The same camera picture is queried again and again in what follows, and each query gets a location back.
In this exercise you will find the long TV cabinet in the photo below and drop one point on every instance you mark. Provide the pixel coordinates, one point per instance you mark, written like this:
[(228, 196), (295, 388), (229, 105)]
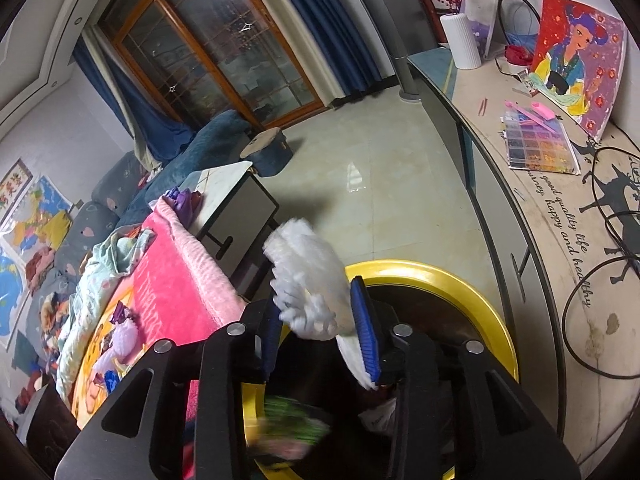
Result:
[(550, 200)]

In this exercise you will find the purple picture in white frame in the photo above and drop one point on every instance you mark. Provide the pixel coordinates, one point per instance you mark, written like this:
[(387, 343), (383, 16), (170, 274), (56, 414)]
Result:
[(487, 25)]

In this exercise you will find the white ribbed vase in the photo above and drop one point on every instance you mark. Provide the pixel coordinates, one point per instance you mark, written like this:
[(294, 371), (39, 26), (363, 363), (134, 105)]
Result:
[(462, 40)]

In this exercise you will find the orange clothes pile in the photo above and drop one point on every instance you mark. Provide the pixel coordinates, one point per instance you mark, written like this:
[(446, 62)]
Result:
[(55, 315)]

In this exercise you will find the wooden-framed glass door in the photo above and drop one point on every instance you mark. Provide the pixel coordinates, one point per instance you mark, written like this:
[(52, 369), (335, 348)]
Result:
[(225, 35)]

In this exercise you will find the green patterned wrapper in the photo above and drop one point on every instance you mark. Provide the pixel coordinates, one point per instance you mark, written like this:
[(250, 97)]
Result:
[(290, 425)]

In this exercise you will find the pink printed blanket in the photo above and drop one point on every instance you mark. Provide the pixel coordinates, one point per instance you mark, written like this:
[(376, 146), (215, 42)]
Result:
[(175, 270)]

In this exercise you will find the round blue stool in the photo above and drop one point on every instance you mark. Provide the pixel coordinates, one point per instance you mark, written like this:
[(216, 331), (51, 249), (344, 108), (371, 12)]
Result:
[(270, 157)]

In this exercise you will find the clear bead organizer box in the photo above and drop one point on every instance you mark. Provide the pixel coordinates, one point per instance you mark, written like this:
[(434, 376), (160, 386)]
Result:
[(542, 147)]

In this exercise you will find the country map wall poster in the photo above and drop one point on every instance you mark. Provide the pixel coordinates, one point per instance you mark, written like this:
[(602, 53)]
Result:
[(40, 215)]

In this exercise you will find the light green printed cloth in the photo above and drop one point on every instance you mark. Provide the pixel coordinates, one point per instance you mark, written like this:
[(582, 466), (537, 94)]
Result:
[(100, 280)]

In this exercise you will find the red clothes pile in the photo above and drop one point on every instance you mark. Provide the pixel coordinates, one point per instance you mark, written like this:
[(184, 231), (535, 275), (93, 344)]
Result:
[(40, 265)]

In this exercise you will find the grey tower air conditioner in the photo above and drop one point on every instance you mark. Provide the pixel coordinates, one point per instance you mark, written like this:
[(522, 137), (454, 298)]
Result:
[(395, 35)]

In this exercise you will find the purple cloth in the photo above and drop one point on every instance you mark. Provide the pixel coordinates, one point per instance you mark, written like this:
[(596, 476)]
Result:
[(185, 205)]

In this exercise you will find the yellow round bin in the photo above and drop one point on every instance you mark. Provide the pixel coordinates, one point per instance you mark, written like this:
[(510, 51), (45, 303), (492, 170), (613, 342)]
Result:
[(450, 275)]

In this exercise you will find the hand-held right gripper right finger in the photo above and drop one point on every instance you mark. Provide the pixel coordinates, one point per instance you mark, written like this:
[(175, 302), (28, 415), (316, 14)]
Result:
[(365, 330)]

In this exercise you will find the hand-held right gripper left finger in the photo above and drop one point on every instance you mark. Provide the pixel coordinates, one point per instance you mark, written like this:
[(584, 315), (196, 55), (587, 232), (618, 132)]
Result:
[(272, 332)]

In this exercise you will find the blue curtain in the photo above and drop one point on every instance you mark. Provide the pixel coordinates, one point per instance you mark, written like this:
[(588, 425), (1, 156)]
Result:
[(330, 25), (150, 120)]

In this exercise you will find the blue-grey sofa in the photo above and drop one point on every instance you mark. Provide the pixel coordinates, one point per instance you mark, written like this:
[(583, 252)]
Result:
[(210, 135)]

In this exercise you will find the calligraphy wall poster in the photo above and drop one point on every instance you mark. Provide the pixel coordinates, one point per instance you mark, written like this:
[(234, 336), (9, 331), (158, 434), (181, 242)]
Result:
[(15, 185)]

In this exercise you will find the colourful figure painting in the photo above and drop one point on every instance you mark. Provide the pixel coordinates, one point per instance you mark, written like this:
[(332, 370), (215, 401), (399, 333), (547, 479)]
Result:
[(575, 60)]

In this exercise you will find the white tissue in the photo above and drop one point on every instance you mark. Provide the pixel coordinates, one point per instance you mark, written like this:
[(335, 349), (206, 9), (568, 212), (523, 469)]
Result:
[(305, 265)]

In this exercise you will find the red yarn ball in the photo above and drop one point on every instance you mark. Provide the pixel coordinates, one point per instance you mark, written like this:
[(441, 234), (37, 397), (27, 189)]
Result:
[(517, 55)]

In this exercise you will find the pink plastic tray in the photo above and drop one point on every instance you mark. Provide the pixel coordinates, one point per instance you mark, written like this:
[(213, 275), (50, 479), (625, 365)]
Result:
[(542, 109)]

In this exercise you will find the white coffee table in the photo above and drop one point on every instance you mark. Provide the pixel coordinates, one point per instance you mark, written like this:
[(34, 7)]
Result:
[(220, 180)]

